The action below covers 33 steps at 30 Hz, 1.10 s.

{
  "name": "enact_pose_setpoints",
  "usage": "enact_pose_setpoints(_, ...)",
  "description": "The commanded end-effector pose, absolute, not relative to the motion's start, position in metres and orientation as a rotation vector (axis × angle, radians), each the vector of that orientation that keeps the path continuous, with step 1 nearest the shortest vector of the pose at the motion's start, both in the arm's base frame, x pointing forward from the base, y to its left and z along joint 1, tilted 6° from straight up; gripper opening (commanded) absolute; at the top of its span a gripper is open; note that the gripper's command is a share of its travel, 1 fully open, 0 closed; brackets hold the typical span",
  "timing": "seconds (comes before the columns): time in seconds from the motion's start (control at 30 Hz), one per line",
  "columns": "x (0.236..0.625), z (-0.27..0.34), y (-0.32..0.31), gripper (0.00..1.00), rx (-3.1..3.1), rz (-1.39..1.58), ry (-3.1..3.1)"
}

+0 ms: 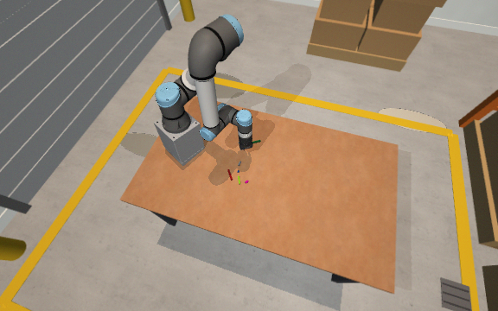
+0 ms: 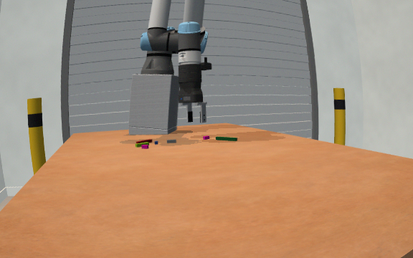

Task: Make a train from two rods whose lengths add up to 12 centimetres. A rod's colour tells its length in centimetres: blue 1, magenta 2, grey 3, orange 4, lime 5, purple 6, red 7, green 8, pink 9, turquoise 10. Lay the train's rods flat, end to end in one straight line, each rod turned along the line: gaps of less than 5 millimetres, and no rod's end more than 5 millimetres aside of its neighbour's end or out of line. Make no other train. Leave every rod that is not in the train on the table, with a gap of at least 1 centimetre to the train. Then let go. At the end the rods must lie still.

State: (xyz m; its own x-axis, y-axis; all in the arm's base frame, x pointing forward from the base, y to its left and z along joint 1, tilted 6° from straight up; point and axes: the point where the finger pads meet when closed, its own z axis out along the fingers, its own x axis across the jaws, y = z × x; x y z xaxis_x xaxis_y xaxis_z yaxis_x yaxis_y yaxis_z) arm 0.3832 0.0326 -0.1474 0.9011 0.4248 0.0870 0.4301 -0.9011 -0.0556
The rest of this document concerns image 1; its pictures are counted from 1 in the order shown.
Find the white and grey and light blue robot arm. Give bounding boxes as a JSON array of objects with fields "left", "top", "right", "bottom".
[{"left": 156, "top": 14, "right": 252, "bottom": 141}]

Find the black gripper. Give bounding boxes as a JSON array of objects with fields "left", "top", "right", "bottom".
[{"left": 238, "top": 131, "right": 252, "bottom": 150}]

